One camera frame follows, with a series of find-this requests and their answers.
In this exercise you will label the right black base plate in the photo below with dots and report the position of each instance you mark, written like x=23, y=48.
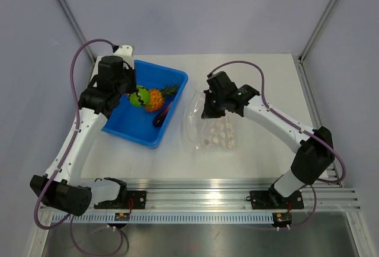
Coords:
x=269, y=200

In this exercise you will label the dark purple toy eggplant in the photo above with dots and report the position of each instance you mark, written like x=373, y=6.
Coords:
x=160, y=118

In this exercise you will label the white slotted cable duct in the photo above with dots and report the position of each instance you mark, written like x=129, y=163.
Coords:
x=178, y=218

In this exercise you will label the green toy ball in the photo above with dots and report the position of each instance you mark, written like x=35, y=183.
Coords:
x=140, y=98

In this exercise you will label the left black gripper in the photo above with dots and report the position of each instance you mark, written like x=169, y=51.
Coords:
x=129, y=70

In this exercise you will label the toy pineapple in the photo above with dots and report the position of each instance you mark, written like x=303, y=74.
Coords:
x=159, y=96

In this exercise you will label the right small circuit board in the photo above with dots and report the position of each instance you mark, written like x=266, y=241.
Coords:
x=282, y=220

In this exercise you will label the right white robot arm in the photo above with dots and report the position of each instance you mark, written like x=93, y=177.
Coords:
x=312, y=147

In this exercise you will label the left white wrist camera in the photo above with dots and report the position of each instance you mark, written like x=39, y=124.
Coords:
x=124, y=51

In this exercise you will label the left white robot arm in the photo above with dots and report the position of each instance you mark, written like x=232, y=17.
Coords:
x=60, y=187

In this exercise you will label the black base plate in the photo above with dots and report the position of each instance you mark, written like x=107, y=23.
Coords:
x=269, y=200
x=134, y=199

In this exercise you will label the left small circuit board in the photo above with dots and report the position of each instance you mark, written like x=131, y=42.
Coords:
x=122, y=217

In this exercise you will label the clear zip top bag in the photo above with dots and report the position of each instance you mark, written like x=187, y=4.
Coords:
x=207, y=134

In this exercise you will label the small circuit board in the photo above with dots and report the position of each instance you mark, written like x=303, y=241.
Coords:
x=282, y=220
x=122, y=217

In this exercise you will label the blue plastic bin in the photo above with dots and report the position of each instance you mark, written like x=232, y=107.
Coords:
x=134, y=123

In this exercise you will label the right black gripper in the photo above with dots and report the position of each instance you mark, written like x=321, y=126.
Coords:
x=208, y=113

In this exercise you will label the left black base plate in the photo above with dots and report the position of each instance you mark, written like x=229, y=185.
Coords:
x=134, y=199

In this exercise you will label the aluminium rail frame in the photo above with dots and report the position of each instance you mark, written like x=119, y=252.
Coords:
x=228, y=195

